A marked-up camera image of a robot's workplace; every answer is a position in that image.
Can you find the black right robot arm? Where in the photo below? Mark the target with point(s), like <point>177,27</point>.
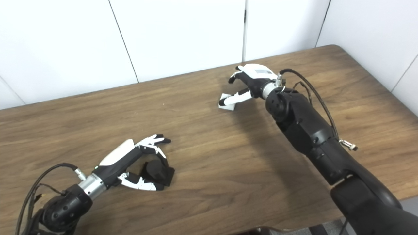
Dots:
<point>313,133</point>

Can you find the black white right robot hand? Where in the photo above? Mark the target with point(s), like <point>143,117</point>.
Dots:
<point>258,76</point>

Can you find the black peg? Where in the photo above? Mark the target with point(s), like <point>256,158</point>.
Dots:
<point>156,171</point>

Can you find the white square piece with hole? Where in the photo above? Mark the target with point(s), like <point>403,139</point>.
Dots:
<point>228,107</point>

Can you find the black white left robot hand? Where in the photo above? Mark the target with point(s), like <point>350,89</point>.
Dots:
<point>117,160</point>

